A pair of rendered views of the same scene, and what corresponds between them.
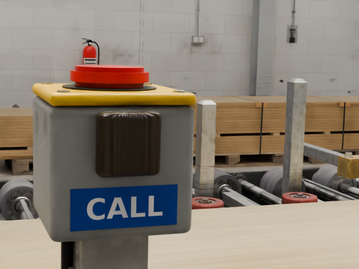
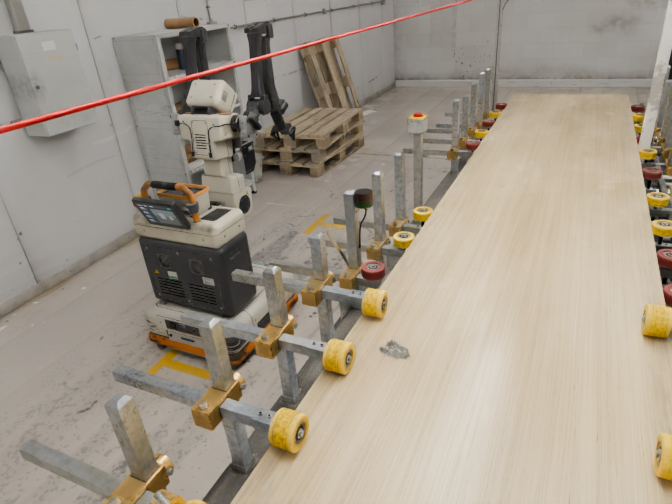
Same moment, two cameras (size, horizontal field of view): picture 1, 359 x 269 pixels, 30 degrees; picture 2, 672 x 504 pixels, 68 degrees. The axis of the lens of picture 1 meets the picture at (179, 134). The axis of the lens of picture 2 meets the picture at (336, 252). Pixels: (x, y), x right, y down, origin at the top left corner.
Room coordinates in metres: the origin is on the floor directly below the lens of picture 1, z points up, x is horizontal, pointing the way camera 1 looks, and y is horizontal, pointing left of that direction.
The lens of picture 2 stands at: (1.67, -1.79, 1.75)
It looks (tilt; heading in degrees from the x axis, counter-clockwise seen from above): 28 degrees down; 137
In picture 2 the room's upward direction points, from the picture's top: 5 degrees counter-clockwise
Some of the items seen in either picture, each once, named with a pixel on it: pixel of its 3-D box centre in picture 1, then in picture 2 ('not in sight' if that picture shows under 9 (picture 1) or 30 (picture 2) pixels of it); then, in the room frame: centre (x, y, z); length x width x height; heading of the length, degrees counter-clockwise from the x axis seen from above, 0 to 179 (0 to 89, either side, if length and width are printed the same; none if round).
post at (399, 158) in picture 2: not in sight; (400, 206); (0.43, -0.21, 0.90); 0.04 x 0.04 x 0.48; 19
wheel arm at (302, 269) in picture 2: not in sight; (322, 273); (0.50, -0.76, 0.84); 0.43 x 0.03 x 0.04; 19
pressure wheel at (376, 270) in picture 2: not in sight; (373, 279); (0.68, -0.69, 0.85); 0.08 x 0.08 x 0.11
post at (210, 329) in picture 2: not in sight; (228, 402); (0.84, -1.39, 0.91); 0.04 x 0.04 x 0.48; 19
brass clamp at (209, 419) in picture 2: not in sight; (220, 399); (0.84, -1.41, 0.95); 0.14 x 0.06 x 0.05; 109
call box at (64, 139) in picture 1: (108, 161); (418, 124); (0.34, 0.04, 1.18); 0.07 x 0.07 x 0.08; 19
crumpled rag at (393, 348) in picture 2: not in sight; (394, 347); (1.01, -0.99, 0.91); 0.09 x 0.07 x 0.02; 169
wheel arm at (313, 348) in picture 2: not in sight; (256, 334); (0.72, -1.21, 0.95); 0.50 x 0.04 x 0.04; 19
